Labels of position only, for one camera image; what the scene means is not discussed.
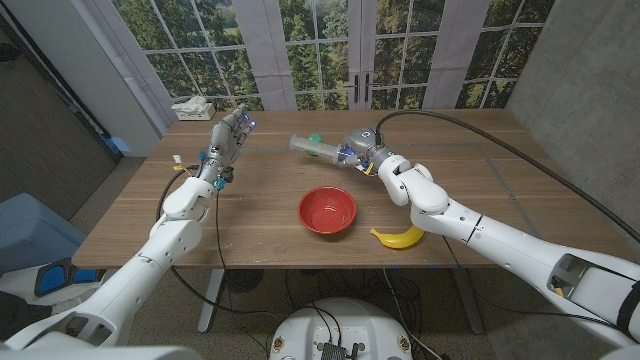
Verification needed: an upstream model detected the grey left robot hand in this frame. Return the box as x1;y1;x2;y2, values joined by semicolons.
197;103;258;190

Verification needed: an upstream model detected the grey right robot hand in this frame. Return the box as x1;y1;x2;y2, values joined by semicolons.
335;126;401;176

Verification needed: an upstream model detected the large clear plastic syringe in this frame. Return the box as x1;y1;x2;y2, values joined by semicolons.
289;133;361;166

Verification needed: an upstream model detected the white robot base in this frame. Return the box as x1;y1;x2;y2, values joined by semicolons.
269;297;414;360

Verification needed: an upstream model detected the green egg-shaped toy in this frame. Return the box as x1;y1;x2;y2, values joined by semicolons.
306;132;325;157

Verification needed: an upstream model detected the red bowl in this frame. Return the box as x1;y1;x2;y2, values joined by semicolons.
297;185;358;235

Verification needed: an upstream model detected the yellow toy banana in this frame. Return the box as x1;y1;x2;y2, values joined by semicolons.
369;224;426;250

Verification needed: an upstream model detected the white tissue box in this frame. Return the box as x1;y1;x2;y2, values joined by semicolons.
171;96;217;122

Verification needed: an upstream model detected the printed window backdrop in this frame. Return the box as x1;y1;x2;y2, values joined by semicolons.
82;0;556;134

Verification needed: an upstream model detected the round black fan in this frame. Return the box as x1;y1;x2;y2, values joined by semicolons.
224;268;265;294

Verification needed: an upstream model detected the white table leg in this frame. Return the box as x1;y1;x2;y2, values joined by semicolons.
197;268;226;334

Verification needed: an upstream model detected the grey table leg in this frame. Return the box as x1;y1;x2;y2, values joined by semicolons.
452;268;485;335

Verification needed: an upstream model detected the light blue bin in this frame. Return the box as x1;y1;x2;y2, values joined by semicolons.
0;192;89;275

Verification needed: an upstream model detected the white device with blue pads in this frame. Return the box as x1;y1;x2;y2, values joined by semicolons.
0;257;109;307

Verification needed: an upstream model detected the white robot torso edge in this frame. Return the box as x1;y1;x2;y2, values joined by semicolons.
0;344;204;360

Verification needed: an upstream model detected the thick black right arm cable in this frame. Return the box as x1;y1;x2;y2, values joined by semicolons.
374;109;640;244

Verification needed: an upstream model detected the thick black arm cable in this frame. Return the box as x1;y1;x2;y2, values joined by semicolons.
155;163;284;321
374;109;640;244

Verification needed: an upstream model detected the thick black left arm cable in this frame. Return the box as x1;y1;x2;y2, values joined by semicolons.
155;163;284;321

